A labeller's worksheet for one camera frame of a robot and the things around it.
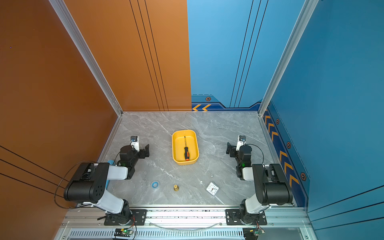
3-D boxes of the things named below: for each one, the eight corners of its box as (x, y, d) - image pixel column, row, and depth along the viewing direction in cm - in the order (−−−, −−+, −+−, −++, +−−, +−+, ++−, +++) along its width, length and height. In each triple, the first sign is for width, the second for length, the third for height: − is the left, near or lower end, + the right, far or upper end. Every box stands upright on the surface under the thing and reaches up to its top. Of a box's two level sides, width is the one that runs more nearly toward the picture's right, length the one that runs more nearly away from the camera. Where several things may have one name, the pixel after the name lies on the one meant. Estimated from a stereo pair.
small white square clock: (205, 190, 84) (205, 188, 82) (210, 182, 87) (210, 180, 84) (214, 196, 82) (214, 195, 79) (219, 188, 84) (219, 187, 82)
